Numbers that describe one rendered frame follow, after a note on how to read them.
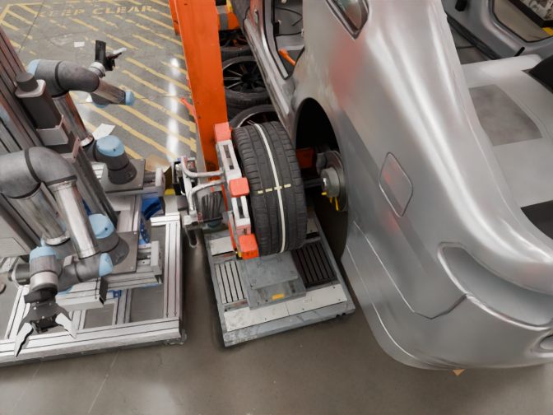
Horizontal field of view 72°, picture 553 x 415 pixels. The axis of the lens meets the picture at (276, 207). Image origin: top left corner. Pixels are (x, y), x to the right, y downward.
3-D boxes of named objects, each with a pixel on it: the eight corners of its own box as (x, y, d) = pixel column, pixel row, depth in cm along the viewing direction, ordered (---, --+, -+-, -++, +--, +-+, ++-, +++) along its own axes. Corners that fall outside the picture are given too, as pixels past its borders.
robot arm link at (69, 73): (85, 58, 153) (136, 88, 202) (58, 57, 154) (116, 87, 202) (83, 88, 154) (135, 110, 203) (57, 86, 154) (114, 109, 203)
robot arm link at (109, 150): (123, 170, 194) (115, 151, 183) (98, 168, 194) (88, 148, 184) (132, 154, 201) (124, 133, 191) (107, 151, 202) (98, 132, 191)
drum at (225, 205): (243, 213, 195) (242, 195, 184) (202, 221, 191) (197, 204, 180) (238, 193, 204) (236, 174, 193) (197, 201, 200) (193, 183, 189)
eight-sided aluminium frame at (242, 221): (253, 267, 199) (249, 200, 156) (241, 269, 198) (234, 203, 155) (233, 190, 231) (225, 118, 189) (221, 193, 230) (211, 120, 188)
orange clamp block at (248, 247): (254, 240, 181) (258, 257, 175) (238, 244, 179) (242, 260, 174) (253, 232, 175) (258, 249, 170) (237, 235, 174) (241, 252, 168)
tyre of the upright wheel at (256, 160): (266, 144, 234) (290, 249, 227) (228, 151, 230) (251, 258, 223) (284, 98, 170) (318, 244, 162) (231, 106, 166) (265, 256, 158)
